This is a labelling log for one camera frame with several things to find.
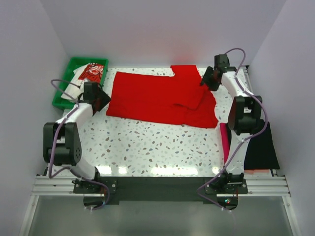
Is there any white t shirt red print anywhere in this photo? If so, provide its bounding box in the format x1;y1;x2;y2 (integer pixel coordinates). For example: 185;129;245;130
64;62;104;99

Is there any folded black t shirt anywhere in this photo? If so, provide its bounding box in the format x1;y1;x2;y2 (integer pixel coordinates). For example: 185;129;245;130
244;122;280;171

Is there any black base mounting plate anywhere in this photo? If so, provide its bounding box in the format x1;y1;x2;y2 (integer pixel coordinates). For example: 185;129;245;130
72;177;249;209

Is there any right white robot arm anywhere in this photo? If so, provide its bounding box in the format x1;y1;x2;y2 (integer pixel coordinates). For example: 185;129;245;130
200;54;264;193

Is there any green plastic bin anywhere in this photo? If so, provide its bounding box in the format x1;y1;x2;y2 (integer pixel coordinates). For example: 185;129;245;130
52;57;109;110

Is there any folded magenta t shirt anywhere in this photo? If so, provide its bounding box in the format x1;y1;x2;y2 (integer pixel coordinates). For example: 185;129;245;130
220;123;231;164

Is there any aluminium frame rail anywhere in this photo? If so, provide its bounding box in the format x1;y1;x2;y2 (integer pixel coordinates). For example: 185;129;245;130
31;176;290;197

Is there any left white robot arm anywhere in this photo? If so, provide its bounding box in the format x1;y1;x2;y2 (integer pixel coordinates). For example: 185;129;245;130
43;82;111;193

